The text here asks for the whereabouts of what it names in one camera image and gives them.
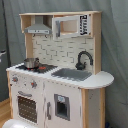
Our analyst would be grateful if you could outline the red stove knob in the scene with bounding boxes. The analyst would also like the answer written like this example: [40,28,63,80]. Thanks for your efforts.
[31,81,37,88]
[12,77,18,82]

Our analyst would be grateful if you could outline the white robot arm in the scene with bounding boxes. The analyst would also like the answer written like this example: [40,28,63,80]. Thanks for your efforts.
[2,119,36,128]

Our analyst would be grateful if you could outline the oven door with handle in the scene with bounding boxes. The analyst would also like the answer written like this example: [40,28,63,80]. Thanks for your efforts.
[17,91,37,123]

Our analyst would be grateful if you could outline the grey toy sink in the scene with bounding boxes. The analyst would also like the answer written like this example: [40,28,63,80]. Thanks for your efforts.
[52,68,92,81]

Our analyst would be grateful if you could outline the black toy stovetop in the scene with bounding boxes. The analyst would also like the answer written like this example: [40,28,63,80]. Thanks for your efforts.
[18,64,55,73]

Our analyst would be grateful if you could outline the grey range hood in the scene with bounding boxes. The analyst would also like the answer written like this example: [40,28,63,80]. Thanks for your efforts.
[24,16,52,35]

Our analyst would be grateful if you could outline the wooden toy kitchen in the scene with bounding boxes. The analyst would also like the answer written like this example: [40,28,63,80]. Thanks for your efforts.
[7,11,114,128]

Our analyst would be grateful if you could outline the grey cabinet door handle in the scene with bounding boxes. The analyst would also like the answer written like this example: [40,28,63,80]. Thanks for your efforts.
[47,102,51,120]

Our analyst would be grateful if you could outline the red right stove knob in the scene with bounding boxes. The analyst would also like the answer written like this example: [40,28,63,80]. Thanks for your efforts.
[31,81,37,88]

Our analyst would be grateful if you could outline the white microwave door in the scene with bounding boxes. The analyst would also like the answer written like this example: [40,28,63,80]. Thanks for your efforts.
[52,14,91,40]

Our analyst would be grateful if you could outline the grey ice dispenser panel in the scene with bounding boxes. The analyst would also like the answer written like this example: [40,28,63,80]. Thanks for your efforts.
[54,94,70,120]

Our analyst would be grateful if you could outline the black toy faucet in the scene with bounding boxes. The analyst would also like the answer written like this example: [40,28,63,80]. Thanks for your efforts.
[75,51,93,70]

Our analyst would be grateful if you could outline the small metal pot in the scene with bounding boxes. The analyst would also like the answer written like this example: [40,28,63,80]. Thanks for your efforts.
[24,58,39,69]

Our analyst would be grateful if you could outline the red left stove knob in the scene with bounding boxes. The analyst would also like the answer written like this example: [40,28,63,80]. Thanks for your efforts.
[12,77,18,82]

